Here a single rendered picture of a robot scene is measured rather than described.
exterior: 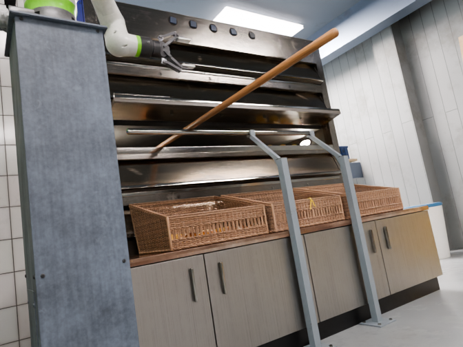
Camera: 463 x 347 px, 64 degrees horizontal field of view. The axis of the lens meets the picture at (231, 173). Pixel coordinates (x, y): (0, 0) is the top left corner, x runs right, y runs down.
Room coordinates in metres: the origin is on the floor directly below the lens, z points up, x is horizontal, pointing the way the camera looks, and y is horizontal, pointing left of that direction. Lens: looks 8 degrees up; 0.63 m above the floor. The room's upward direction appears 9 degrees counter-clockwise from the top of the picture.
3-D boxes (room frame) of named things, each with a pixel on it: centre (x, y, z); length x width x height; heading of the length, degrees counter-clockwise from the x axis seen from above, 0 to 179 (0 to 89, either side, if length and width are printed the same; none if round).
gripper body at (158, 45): (1.61, 0.24, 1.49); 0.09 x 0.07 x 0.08; 125
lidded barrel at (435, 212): (4.12, -1.95, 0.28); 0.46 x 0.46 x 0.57
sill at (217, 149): (2.54, -0.09, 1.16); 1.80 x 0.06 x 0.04; 124
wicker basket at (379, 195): (2.64, -0.77, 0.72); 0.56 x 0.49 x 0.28; 125
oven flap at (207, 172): (2.52, -0.11, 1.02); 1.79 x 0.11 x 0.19; 124
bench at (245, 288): (2.22, -0.18, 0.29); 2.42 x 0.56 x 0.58; 124
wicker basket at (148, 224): (1.97, 0.22, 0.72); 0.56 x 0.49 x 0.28; 125
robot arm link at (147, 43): (1.57, 0.30, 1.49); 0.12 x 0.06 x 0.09; 35
